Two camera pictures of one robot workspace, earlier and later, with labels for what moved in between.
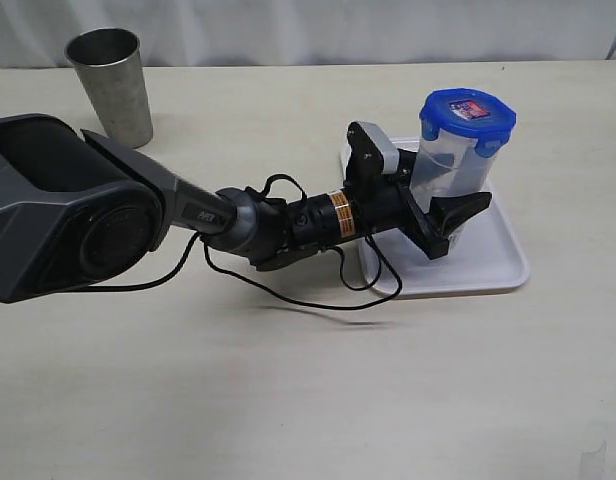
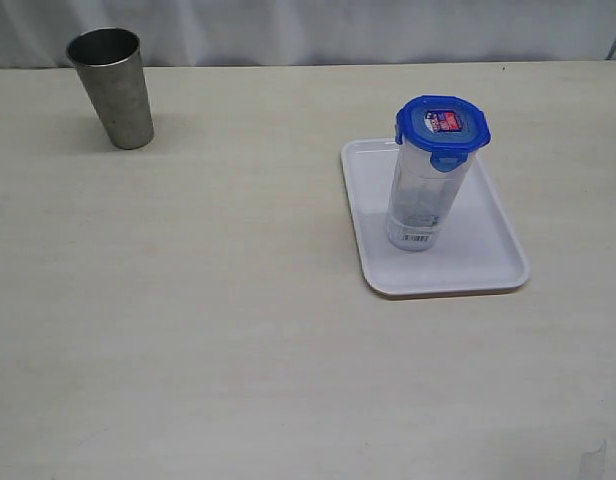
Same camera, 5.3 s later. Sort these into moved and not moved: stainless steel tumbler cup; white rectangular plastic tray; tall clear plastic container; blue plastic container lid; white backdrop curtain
Moved: tall clear plastic container; blue plastic container lid
Not moved: stainless steel tumbler cup; white rectangular plastic tray; white backdrop curtain
